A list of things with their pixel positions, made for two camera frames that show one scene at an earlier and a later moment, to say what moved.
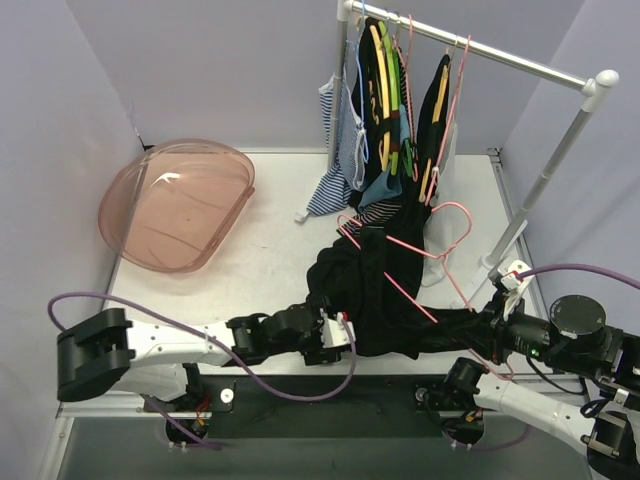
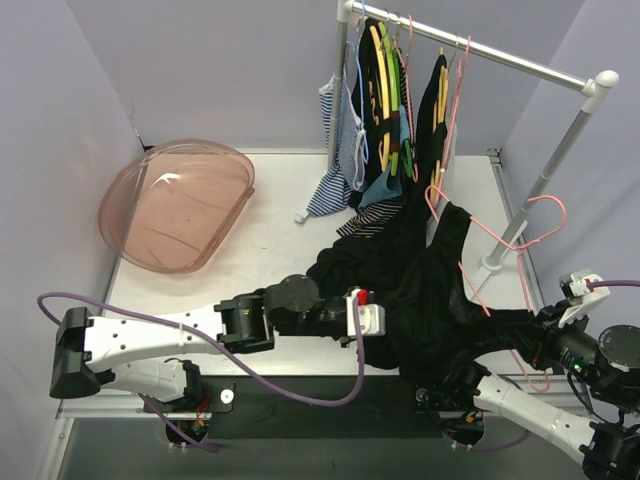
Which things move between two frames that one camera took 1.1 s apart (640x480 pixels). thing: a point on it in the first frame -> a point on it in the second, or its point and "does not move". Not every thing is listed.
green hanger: (395, 82) does not move
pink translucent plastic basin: (168, 207) does not move
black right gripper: (498, 337) -> (542, 340)
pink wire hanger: (443, 256) -> (433, 191)
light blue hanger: (358, 82) does not move
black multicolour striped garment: (373, 216) does not move
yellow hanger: (436, 109) -> (439, 116)
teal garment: (385, 185) does not move
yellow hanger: (385, 89) does not move
